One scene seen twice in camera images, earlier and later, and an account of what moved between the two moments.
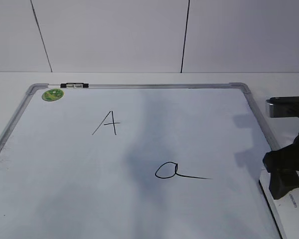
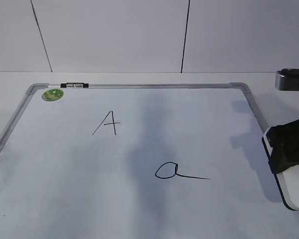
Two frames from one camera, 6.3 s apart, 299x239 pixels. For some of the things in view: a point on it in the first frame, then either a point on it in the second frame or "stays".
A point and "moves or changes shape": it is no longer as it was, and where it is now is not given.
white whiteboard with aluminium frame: [138, 161] stays
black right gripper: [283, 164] to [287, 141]
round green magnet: [52, 94] stays
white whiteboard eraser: [291, 212] moves or changes shape
